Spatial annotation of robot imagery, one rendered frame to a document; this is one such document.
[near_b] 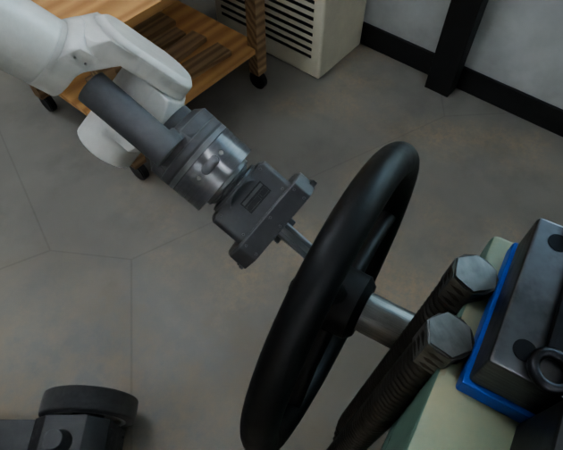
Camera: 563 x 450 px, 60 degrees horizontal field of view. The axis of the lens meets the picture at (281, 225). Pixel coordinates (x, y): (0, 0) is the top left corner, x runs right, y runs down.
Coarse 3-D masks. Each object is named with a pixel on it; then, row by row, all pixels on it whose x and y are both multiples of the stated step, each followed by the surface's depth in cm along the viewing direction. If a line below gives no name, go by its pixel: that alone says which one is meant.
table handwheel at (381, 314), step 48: (384, 192) 32; (336, 240) 29; (384, 240) 52; (336, 288) 29; (288, 336) 29; (336, 336) 53; (384, 336) 40; (288, 384) 30; (240, 432) 34; (288, 432) 42
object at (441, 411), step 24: (504, 240) 28; (480, 312) 26; (432, 384) 24; (408, 408) 28; (432, 408) 23; (456, 408) 23; (480, 408) 23; (408, 432) 23; (432, 432) 22; (456, 432) 22; (480, 432) 22; (504, 432) 22
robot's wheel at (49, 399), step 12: (48, 396) 99; (60, 396) 98; (72, 396) 97; (84, 396) 98; (96, 396) 98; (108, 396) 99; (120, 396) 101; (132, 396) 105; (48, 408) 97; (60, 408) 97; (72, 408) 96; (84, 408) 97; (96, 408) 97; (108, 408) 99; (120, 408) 100; (132, 408) 104; (120, 420) 104; (132, 420) 104
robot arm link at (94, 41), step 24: (72, 24) 43; (96, 24) 43; (120, 24) 46; (72, 48) 42; (96, 48) 42; (120, 48) 43; (144, 48) 46; (48, 72) 42; (72, 72) 43; (144, 72) 45; (168, 72) 47
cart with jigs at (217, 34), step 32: (32, 0) 118; (64, 0) 118; (96, 0) 118; (128, 0) 118; (160, 0) 118; (256, 0) 149; (160, 32) 167; (192, 32) 165; (224, 32) 168; (256, 32) 157; (192, 64) 156; (224, 64) 159; (256, 64) 168; (64, 96) 150; (192, 96) 151
